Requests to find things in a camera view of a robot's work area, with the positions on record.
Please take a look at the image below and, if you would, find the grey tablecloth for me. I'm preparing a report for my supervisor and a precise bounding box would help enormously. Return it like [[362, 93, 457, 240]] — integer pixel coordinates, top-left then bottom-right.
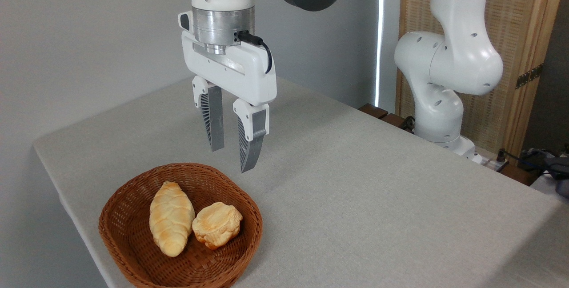
[[33, 75, 569, 288]]

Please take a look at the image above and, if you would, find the black cable bundle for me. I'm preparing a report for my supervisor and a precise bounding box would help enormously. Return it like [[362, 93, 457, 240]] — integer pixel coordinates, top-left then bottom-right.
[[497, 147, 569, 177]]

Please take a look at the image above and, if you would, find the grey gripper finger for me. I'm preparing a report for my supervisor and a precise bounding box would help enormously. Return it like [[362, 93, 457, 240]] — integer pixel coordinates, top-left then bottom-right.
[[192, 76, 225, 152], [233, 98, 270, 173]]

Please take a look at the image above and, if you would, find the round golden bread roll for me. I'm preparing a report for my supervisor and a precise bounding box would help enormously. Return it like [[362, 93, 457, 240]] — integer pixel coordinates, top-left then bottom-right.
[[192, 202, 244, 250]]

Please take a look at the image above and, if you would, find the dark grey device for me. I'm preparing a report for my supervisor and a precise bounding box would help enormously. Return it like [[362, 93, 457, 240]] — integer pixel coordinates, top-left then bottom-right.
[[546, 157, 569, 198]]

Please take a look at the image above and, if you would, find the long braided bread loaf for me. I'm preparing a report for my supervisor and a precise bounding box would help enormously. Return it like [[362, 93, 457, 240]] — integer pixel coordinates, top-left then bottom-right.
[[149, 181, 196, 258]]

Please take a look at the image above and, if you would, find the white power strip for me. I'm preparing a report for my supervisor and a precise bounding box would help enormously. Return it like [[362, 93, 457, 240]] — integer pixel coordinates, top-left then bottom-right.
[[481, 156, 510, 173]]

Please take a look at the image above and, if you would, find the wooden woven folding screen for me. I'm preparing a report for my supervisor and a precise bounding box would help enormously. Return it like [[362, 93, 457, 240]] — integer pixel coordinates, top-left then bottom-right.
[[396, 0, 569, 155]]

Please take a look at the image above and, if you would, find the brown wicker basket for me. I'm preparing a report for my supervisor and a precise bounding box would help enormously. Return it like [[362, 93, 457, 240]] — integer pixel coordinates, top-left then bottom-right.
[[99, 163, 263, 288]]

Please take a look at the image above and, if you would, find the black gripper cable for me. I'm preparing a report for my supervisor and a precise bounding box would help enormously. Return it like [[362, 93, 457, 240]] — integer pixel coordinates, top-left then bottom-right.
[[237, 31, 272, 74]]

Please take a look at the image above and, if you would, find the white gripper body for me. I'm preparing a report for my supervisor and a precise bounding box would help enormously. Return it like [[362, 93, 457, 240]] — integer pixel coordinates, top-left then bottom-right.
[[178, 11, 277, 106]]

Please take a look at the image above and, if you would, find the metal screen hinge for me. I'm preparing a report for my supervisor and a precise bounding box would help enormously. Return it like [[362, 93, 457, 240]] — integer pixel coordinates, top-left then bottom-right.
[[516, 64, 544, 89]]

